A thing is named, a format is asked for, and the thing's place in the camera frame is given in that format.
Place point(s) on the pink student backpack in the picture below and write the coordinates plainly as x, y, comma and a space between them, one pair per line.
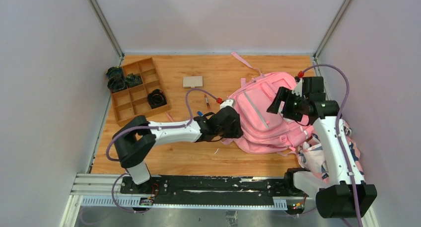
265, 132

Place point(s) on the wooden divided organizer tray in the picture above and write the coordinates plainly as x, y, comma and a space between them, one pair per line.
138, 91

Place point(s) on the red clear pen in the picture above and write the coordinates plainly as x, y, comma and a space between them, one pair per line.
207, 102

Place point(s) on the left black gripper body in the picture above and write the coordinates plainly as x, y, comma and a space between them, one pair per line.
232, 120

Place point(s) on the beige wallet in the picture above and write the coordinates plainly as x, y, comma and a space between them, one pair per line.
193, 81

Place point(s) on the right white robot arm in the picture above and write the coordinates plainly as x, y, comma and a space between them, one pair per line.
346, 194

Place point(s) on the pink patterned cloth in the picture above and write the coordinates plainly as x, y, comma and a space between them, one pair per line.
310, 154

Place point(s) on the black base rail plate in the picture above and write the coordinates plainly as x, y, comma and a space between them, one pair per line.
243, 191

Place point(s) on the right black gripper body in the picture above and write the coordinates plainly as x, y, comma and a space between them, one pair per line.
295, 106

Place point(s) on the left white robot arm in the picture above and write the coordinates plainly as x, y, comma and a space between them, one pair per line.
135, 140

